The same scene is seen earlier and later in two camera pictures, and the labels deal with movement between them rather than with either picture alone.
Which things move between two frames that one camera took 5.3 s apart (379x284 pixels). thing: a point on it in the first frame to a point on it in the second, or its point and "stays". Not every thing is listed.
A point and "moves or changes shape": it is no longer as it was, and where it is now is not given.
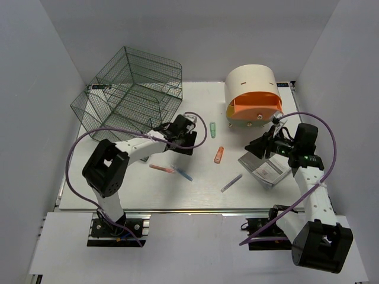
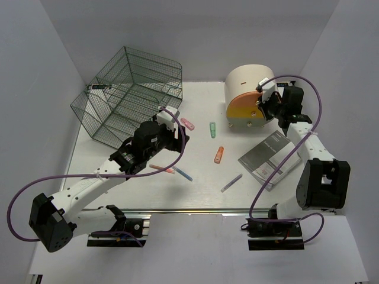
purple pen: [225, 187] stays
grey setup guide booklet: [267, 171] stays
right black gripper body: [284, 146] to [272, 107]
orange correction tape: [219, 155] stays
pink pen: [162, 168] stays
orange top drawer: [256, 105] moves or changes shape
